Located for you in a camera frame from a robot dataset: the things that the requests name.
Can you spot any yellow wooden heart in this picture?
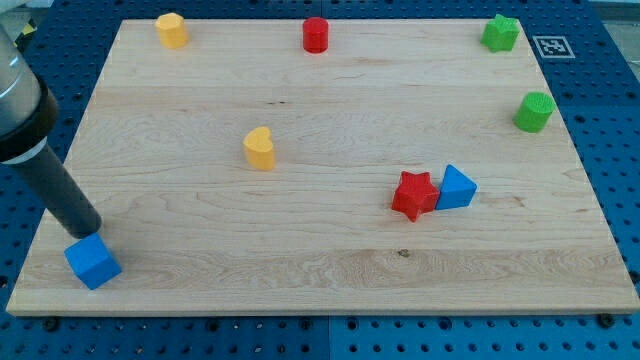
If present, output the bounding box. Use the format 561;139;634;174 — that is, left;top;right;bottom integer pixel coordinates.
243;126;275;171

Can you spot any light wooden board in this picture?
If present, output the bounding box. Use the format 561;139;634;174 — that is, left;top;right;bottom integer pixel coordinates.
7;19;639;317

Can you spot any blue wooden cube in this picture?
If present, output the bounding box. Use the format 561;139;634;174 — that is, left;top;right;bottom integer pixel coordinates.
64;233;122;290

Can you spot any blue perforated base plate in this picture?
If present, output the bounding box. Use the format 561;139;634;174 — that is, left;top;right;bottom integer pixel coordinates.
1;0;639;359

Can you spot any red wooden star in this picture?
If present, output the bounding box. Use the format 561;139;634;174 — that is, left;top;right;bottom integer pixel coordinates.
391;171;440;222

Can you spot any red wooden cylinder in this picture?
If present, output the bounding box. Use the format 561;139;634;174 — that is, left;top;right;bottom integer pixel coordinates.
302;17;329;53

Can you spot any yellow wooden hexagon block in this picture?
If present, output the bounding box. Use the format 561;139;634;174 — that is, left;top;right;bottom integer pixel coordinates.
155;12;190;49

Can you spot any green wooden cylinder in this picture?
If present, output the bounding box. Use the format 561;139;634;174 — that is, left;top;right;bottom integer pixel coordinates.
513;92;556;133

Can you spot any white fiducial marker tag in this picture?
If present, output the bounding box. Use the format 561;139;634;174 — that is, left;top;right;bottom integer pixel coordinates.
533;35;575;59

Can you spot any blue wooden triangle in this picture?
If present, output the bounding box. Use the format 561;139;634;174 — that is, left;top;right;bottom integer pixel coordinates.
435;164;478;210

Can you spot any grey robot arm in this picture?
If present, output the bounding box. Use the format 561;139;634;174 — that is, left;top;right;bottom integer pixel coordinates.
1;27;58;163

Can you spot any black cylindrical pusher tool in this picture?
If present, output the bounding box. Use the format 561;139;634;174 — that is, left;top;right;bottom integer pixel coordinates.
9;142;102;239

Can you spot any green wooden star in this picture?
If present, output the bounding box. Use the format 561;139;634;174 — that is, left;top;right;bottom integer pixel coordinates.
481;14;520;52

